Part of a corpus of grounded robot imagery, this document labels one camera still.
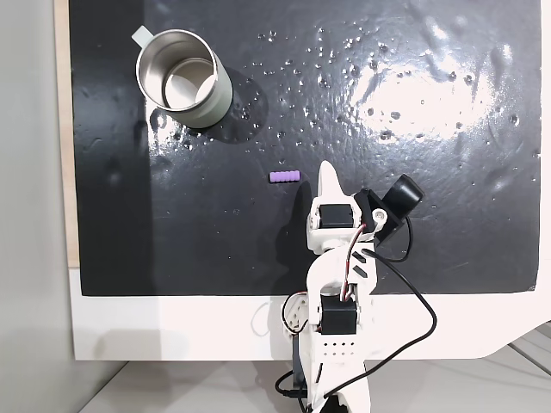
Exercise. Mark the black table mat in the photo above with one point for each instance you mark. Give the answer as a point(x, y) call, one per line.
point(172, 215)

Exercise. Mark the black camera with mount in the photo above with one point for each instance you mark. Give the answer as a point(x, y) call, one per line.
point(402, 193)

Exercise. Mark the pale green steel mug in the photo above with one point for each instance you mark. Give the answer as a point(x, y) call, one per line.
point(215, 103)

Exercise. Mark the beige wooden board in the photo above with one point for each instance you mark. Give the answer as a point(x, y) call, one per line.
point(64, 129)

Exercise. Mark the purple pen grip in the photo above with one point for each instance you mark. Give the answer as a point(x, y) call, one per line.
point(285, 177)

